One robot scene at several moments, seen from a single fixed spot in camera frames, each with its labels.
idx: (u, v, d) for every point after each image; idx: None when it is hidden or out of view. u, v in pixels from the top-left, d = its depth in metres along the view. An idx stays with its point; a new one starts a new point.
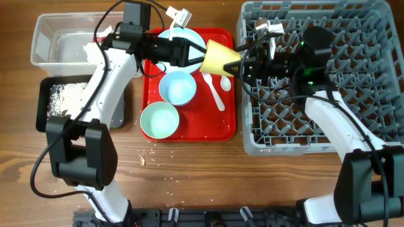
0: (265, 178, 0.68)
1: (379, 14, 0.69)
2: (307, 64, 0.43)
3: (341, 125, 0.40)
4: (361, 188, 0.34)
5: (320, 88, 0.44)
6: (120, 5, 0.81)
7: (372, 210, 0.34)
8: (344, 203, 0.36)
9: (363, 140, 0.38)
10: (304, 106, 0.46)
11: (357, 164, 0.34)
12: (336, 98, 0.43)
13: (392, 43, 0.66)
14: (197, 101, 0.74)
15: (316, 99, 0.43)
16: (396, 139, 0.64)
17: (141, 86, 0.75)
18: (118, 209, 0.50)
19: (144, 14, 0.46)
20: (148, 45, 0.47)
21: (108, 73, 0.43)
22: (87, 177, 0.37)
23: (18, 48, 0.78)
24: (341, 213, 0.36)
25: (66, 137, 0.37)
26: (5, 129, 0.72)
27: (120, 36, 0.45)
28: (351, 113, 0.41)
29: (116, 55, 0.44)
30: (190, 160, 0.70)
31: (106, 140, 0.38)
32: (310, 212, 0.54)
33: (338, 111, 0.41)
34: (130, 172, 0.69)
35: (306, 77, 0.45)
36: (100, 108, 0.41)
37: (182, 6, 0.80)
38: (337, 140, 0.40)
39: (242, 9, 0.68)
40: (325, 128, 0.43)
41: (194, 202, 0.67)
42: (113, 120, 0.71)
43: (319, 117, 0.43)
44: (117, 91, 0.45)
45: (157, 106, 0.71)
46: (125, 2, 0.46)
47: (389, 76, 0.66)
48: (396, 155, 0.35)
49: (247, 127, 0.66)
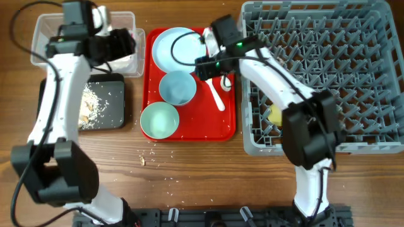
0: (265, 178, 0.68)
1: (379, 14, 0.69)
2: (224, 37, 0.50)
3: (274, 84, 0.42)
4: (297, 128, 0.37)
5: (249, 47, 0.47)
6: (120, 4, 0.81)
7: (315, 147, 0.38)
8: (291, 149, 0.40)
9: (294, 93, 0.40)
10: (241, 71, 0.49)
11: (293, 117, 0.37)
12: (265, 55, 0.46)
13: (392, 43, 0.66)
14: (197, 101, 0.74)
15: (245, 60, 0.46)
16: (396, 139, 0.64)
17: (141, 86, 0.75)
18: (103, 214, 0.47)
19: (88, 12, 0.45)
20: (98, 45, 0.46)
21: (61, 82, 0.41)
22: (71, 195, 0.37)
23: (18, 48, 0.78)
24: (293, 156, 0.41)
25: (36, 164, 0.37)
26: (4, 129, 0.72)
27: (64, 39, 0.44)
28: (282, 69, 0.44)
29: (63, 58, 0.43)
30: (190, 160, 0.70)
31: (78, 157, 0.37)
32: (301, 203, 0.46)
33: (269, 67, 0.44)
34: (130, 172, 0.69)
35: (233, 43, 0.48)
36: (62, 122, 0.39)
37: (182, 6, 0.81)
38: (272, 96, 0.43)
39: (242, 9, 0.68)
40: (260, 85, 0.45)
41: (194, 202, 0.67)
42: (113, 121, 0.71)
43: (254, 77, 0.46)
44: (77, 97, 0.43)
45: (158, 106, 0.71)
46: (62, 3, 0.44)
47: (389, 76, 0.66)
48: (323, 100, 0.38)
49: (247, 127, 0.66)
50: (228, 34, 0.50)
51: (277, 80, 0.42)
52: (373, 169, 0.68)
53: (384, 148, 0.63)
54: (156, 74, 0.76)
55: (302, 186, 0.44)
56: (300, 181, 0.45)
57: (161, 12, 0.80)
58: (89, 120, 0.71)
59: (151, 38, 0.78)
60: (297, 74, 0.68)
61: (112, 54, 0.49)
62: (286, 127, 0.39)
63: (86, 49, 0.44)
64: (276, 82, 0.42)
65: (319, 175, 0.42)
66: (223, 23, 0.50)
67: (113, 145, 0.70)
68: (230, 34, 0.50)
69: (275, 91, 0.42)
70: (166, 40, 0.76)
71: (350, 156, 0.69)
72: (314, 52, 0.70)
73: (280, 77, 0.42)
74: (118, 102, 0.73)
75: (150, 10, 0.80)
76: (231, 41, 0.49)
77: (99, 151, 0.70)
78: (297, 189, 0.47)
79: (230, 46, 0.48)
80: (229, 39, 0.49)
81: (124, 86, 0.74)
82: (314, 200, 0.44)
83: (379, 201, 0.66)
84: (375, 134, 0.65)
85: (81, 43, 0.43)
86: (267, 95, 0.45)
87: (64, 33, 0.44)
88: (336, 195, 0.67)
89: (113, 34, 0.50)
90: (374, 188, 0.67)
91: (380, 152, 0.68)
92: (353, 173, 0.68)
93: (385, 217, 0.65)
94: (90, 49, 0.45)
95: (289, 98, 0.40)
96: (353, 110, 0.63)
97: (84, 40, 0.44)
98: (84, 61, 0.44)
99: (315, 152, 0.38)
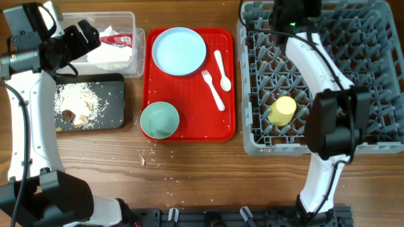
0: (265, 178, 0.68)
1: (379, 14, 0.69)
2: (283, 4, 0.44)
3: (315, 67, 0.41)
4: (325, 115, 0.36)
5: (301, 29, 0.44)
6: (120, 5, 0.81)
7: (336, 139, 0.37)
8: (312, 135, 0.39)
9: (333, 81, 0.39)
10: (284, 48, 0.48)
11: (326, 103, 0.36)
12: (315, 40, 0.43)
13: (392, 43, 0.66)
14: (197, 101, 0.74)
15: (293, 38, 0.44)
16: (396, 139, 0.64)
17: (140, 86, 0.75)
18: (103, 221, 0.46)
19: (34, 16, 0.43)
20: (55, 49, 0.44)
21: (28, 107, 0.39)
22: (66, 219, 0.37)
23: None
24: (312, 141, 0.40)
25: (24, 201, 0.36)
26: (5, 128, 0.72)
27: (16, 53, 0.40)
28: (329, 57, 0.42)
29: (23, 79, 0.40)
30: (190, 159, 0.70)
31: (67, 182, 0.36)
32: (307, 198, 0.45)
33: (315, 52, 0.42)
34: (130, 172, 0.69)
35: (286, 19, 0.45)
36: (40, 152, 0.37)
37: (181, 6, 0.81)
38: (312, 80, 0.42)
39: (242, 9, 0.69)
40: (301, 65, 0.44)
41: (194, 202, 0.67)
42: (113, 121, 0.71)
43: (297, 58, 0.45)
44: (50, 118, 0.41)
45: (158, 106, 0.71)
46: (3, 11, 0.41)
47: (389, 76, 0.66)
48: (360, 94, 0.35)
49: (247, 127, 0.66)
50: (290, 4, 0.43)
51: (320, 65, 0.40)
52: (372, 169, 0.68)
53: (384, 148, 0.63)
54: (156, 74, 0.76)
55: (311, 180, 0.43)
56: (311, 174, 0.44)
57: (161, 12, 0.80)
58: (89, 120, 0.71)
59: (151, 38, 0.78)
60: (297, 74, 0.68)
61: (71, 54, 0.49)
62: (315, 110, 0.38)
63: (45, 58, 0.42)
64: (319, 67, 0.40)
65: (333, 168, 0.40)
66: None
67: (113, 145, 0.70)
68: (293, 6, 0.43)
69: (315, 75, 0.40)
70: (166, 40, 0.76)
71: None
72: None
73: (324, 62, 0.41)
74: (118, 102, 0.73)
75: (150, 10, 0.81)
76: (288, 12, 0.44)
77: (99, 151, 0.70)
78: (306, 184, 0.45)
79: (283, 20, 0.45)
80: (288, 11, 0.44)
81: (124, 86, 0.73)
82: (319, 197, 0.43)
83: (379, 201, 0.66)
84: (375, 134, 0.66)
85: (36, 52, 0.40)
86: (305, 77, 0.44)
87: (15, 44, 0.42)
88: (336, 195, 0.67)
89: (70, 32, 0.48)
90: (374, 189, 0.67)
91: (380, 152, 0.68)
92: (353, 173, 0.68)
93: (386, 217, 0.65)
94: (48, 58, 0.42)
95: (327, 85, 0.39)
96: None
97: (41, 48, 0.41)
98: (47, 75, 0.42)
99: (332, 144, 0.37)
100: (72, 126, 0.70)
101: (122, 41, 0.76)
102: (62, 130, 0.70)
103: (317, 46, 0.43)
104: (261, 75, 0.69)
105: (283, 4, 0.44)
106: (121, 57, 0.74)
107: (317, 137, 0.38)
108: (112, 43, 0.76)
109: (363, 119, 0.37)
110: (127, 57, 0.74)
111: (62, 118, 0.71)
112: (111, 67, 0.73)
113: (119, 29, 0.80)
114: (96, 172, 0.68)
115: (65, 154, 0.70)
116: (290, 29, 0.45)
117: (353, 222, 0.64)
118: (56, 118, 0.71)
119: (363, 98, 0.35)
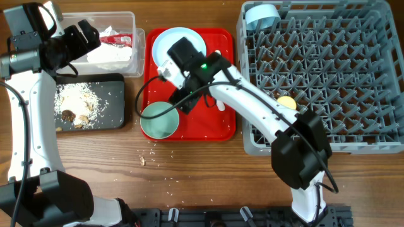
0: (265, 178, 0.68)
1: (379, 14, 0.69)
2: (184, 62, 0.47)
3: (254, 109, 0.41)
4: (290, 156, 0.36)
5: (213, 67, 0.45)
6: (120, 4, 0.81)
7: (310, 169, 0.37)
8: (288, 176, 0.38)
9: (278, 118, 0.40)
10: (211, 94, 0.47)
11: (284, 148, 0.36)
12: (235, 76, 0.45)
13: (392, 43, 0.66)
14: (197, 101, 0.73)
15: (215, 86, 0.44)
16: (396, 139, 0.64)
17: (140, 86, 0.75)
18: (103, 221, 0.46)
19: (34, 15, 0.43)
20: (54, 49, 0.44)
21: (28, 107, 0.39)
22: (67, 219, 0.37)
23: None
24: (288, 180, 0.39)
25: (24, 201, 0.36)
26: (4, 128, 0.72)
27: (16, 53, 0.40)
28: (257, 91, 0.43)
29: (24, 79, 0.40)
30: (190, 160, 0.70)
31: (67, 181, 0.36)
32: (300, 210, 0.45)
33: (243, 90, 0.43)
34: (130, 172, 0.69)
35: (196, 69, 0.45)
36: (40, 152, 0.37)
37: (182, 6, 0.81)
38: (255, 122, 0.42)
39: (242, 9, 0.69)
40: (239, 110, 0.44)
41: (194, 202, 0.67)
42: (113, 121, 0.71)
43: (229, 101, 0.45)
44: (50, 118, 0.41)
45: (160, 106, 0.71)
46: (3, 11, 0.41)
47: (389, 76, 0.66)
48: (308, 122, 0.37)
49: (247, 127, 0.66)
50: (187, 58, 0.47)
51: (258, 106, 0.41)
52: (372, 168, 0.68)
53: (384, 148, 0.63)
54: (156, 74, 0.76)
55: (298, 197, 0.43)
56: (295, 192, 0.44)
57: (161, 12, 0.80)
58: (89, 120, 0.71)
59: (151, 38, 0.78)
60: (297, 74, 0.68)
61: (71, 55, 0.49)
62: (277, 154, 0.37)
63: (45, 58, 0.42)
64: (257, 108, 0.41)
65: (315, 186, 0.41)
66: (178, 47, 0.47)
67: (113, 145, 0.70)
68: (189, 57, 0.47)
69: (257, 118, 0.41)
70: (166, 40, 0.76)
71: (350, 155, 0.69)
72: (314, 52, 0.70)
73: (259, 101, 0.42)
74: (118, 102, 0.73)
75: (150, 10, 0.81)
76: (192, 64, 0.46)
77: (99, 151, 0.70)
78: (293, 199, 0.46)
79: (194, 71, 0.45)
80: (189, 62, 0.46)
81: (124, 86, 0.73)
82: (312, 207, 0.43)
83: (379, 201, 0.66)
84: (375, 134, 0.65)
85: (36, 52, 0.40)
86: (247, 118, 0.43)
87: (15, 43, 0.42)
88: (336, 195, 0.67)
89: (69, 32, 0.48)
90: (374, 189, 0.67)
91: (380, 152, 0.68)
92: (353, 173, 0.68)
93: (385, 217, 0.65)
94: (48, 58, 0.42)
95: (274, 124, 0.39)
96: (353, 110, 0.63)
97: (41, 48, 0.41)
98: (46, 75, 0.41)
99: (310, 174, 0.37)
100: (72, 126, 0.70)
101: (122, 41, 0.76)
102: (62, 130, 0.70)
103: (241, 84, 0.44)
104: (262, 75, 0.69)
105: (182, 60, 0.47)
106: (120, 57, 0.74)
107: (293, 176, 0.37)
108: (113, 43, 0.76)
109: (322, 140, 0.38)
110: (127, 57, 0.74)
111: (62, 118, 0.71)
112: (111, 67, 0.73)
113: (119, 29, 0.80)
114: (96, 172, 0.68)
115: (65, 154, 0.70)
116: (204, 72, 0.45)
117: (353, 222, 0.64)
118: (56, 118, 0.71)
119: (313, 123, 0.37)
